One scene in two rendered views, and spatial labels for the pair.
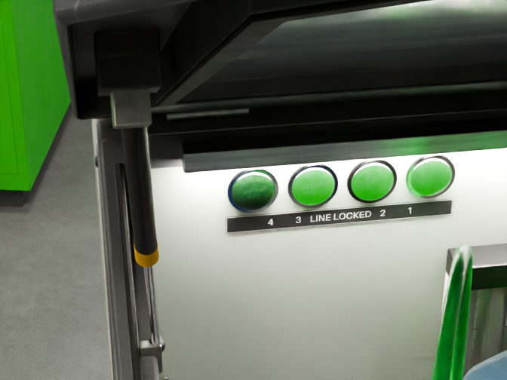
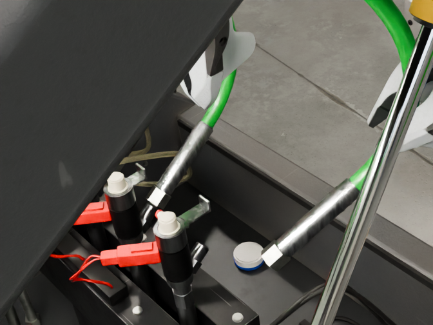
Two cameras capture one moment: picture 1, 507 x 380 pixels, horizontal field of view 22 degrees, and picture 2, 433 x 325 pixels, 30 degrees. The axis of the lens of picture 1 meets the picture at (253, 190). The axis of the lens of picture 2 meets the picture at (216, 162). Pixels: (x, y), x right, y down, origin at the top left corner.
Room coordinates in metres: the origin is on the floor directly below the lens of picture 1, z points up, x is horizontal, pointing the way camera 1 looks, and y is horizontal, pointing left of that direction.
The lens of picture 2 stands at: (1.02, 0.25, 1.59)
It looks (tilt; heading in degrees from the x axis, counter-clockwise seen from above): 39 degrees down; 244
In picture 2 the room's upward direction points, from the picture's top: 9 degrees counter-clockwise
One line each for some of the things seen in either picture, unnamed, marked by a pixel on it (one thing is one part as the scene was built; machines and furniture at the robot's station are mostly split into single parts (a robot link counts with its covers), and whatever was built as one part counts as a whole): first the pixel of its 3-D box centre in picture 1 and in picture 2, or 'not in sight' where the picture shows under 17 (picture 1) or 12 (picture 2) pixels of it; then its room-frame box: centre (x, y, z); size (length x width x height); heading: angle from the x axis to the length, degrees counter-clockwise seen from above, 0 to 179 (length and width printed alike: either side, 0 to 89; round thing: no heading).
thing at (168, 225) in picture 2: not in sight; (167, 227); (0.83, -0.24, 1.10); 0.02 x 0.02 x 0.03
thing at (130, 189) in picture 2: not in sight; (145, 256); (0.83, -0.32, 1.00); 0.05 x 0.03 x 0.21; 9
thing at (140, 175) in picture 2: not in sight; (129, 179); (0.83, -0.32, 1.10); 0.03 x 0.02 x 0.01; 9
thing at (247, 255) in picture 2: not in sight; (249, 255); (0.68, -0.39, 0.84); 0.04 x 0.04 x 0.01
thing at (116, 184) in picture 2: not in sight; (117, 186); (0.84, -0.32, 1.10); 0.02 x 0.02 x 0.03
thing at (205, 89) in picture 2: not in sight; (225, 57); (0.76, -0.23, 1.25); 0.06 x 0.03 x 0.09; 9
